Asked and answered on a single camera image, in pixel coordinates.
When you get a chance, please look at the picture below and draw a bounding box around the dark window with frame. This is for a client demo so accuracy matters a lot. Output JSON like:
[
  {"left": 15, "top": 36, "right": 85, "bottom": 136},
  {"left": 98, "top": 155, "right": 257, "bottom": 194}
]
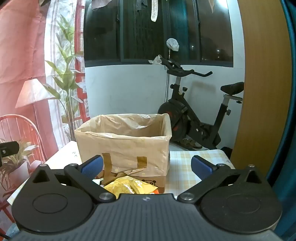
[{"left": 83, "top": 1, "right": 233, "bottom": 67}]

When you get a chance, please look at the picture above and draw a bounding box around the wooden door panel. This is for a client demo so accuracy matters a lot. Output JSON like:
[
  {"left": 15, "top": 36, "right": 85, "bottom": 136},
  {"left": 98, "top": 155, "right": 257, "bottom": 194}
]
[{"left": 231, "top": 1, "right": 292, "bottom": 175}]

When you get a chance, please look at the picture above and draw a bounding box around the yellow snack bag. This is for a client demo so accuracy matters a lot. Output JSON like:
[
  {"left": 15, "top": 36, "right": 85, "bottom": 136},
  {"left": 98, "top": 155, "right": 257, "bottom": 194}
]
[{"left": 104, "top": 176, "right": 159, "bottom": 199}]

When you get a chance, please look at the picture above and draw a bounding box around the cardboard box with plastic liner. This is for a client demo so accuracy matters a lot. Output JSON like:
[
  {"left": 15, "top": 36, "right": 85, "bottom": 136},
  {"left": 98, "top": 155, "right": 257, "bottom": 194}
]
[{"left": 74, "top": 113, "right": 172, "bottom": 193}]

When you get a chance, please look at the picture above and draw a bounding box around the hanging laundry cloth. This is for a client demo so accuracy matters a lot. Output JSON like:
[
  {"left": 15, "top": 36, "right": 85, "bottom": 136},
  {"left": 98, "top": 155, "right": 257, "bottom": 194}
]
[{"left": 151, "top": 0, "right": 159, "bottom": 22}]

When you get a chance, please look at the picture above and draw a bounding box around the printed pink backdrop curtain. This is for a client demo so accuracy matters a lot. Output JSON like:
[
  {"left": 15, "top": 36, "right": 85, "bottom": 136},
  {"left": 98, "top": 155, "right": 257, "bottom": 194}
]
[{"left": 1, "top": 1, "right": 67, "bottom": 158}]

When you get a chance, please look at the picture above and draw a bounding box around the white crumpled bag on pole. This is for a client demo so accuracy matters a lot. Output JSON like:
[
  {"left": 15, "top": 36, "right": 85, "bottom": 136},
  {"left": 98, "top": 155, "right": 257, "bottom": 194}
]
[{"left": 166, "top": 38, "right": 179, "bottom": 52}]

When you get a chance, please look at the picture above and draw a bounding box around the black exercise bike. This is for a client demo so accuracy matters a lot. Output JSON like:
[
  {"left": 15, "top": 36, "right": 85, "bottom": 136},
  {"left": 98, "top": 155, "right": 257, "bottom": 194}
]
[{"left": 157, "top": 55, "right": 245, "bottom": 151}]

